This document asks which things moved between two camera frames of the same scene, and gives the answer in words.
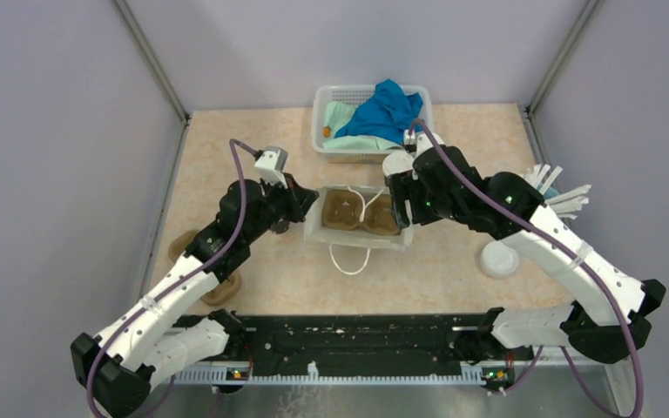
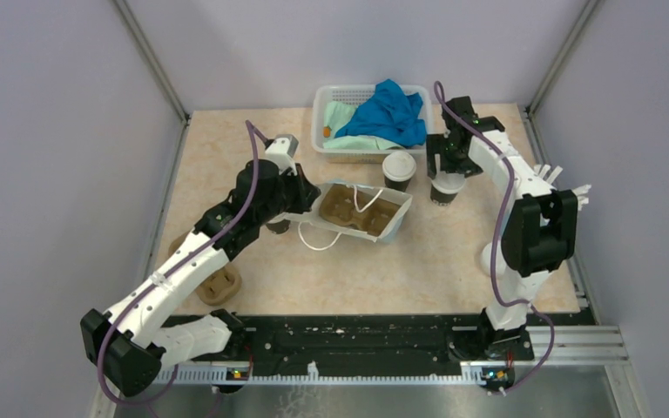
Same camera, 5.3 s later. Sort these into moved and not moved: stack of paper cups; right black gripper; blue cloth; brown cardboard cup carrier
Moved: right black gripper
Not moved: stack of paper cups; blue cloth; brown cardboard cup carrier
